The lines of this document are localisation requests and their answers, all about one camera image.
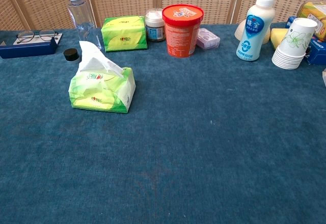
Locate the open green tissue pack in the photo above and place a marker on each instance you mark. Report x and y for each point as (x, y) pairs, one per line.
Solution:
(102, 94)

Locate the white milk drink bottle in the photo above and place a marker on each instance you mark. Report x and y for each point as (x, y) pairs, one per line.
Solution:
(254, 30)

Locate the dark blue glasses case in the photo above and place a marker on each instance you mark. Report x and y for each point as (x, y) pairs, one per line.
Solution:
(28, 48)

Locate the grey object at edge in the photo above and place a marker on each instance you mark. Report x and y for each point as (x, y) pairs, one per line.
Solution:
(324, 77)

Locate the white tissue sheet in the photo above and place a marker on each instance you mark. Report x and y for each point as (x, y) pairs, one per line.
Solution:
(95, 58)

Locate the sealed green tissue pack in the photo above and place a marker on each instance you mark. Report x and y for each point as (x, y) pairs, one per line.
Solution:
(124, 34)

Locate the blue table cloth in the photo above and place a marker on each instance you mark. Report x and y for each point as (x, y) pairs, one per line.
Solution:
(178, 145)

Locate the clear plastic water bottle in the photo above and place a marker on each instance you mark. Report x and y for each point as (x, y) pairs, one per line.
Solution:
(81, 15)

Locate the small blue packet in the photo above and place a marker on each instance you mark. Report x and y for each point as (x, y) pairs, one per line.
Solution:
(290, 22)

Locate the cream upturned bowl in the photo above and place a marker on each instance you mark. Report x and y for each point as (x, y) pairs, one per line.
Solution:
(240, 31)

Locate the yellow sponge block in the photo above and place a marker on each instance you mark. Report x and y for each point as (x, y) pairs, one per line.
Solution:
(277, 35)

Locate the blue Oreo cookie box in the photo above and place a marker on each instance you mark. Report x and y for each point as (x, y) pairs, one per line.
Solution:
(317, 52)

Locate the glass jar with white lid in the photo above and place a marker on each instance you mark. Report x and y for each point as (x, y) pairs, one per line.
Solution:
(154, 25)

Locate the small black bottle cap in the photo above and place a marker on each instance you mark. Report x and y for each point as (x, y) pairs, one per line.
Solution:
(70, 54)

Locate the yellow snack box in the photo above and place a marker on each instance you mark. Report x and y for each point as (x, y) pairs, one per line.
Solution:
(315, 15)

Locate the orange instant noodle cup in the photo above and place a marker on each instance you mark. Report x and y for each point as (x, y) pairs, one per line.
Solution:
(182, 33)

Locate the small purple plastic box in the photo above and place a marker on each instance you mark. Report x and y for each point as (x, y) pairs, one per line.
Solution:
(207, 39)

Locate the thin-framed eyeglasses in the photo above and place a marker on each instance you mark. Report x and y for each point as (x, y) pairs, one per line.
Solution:
(38, 35)

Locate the stack of white paper cups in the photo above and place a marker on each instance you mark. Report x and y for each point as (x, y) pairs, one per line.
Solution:
(294, 45)

